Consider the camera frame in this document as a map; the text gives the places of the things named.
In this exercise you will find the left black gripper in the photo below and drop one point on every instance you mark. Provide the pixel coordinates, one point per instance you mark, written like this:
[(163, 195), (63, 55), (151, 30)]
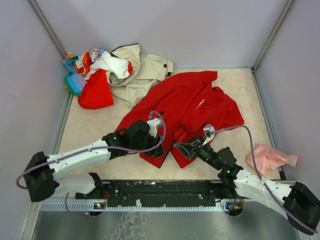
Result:
[(157, 152)]

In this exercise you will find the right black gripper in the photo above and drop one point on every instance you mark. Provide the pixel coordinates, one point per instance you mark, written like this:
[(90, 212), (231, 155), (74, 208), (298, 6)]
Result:
[(186, 148)]

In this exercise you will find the red zip jacket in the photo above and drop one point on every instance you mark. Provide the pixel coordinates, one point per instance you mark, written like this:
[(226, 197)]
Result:
[(187, 102)]

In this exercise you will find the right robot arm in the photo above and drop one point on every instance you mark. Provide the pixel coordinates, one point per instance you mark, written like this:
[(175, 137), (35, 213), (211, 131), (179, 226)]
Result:
[(294, 201)]

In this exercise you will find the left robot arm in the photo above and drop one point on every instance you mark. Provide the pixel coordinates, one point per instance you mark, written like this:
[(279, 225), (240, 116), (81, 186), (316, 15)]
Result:
[(46, 176)]

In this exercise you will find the beige jacket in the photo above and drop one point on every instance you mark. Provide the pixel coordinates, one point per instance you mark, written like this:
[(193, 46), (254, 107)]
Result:
[(147, 71)]

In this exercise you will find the pink cloth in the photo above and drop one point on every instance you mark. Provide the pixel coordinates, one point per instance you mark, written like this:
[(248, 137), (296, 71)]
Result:
[(268, 158)]

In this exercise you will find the red cloth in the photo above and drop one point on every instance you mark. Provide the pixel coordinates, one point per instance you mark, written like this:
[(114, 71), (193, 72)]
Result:
[(96, 93)]

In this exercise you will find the colourful striped cloth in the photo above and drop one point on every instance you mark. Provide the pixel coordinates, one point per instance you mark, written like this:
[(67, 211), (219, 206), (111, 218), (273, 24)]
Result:
[(74, 82)]

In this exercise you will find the white printed shirt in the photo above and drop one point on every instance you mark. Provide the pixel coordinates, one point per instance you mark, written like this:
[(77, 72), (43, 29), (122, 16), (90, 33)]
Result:
[(99, 59)]

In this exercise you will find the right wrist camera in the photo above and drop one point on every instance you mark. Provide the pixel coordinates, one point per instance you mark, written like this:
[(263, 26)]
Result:
[(209, 133)]

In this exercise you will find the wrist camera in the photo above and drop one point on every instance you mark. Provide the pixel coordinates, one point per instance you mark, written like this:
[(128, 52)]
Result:
[(154, 125), (209, 133)]

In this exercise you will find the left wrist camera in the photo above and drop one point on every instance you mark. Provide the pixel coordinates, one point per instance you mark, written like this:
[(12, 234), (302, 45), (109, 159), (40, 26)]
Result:
[(154, 125)]

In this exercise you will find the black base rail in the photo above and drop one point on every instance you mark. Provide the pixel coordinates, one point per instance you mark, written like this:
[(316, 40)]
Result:
[(160, 193)]

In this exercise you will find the aluminium frame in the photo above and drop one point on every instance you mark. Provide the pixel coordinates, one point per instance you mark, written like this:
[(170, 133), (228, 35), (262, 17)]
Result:
[(195, 35)]

